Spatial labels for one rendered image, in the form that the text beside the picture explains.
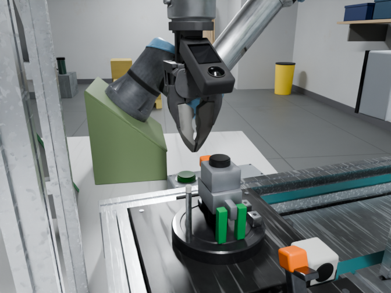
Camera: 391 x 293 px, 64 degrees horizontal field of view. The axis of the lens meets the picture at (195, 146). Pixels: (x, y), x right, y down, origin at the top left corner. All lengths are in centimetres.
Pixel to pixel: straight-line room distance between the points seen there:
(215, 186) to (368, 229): 35
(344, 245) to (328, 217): 8
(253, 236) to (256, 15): 60
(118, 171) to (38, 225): 72
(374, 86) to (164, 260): 33
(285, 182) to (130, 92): 49
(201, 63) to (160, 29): 802
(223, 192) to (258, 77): 719
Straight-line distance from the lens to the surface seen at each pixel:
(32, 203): 18
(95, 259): 65
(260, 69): 758
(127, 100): 92
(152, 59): 92
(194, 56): 47
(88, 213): 80
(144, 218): 54
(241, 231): 45
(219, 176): 42
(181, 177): 67
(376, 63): 40
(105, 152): 88
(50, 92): 33
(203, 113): 53
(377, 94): 39
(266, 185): 68
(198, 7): 50
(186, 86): 50
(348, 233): 65
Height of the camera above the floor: 126
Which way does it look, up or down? 20 degrees down
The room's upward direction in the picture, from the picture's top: straight up
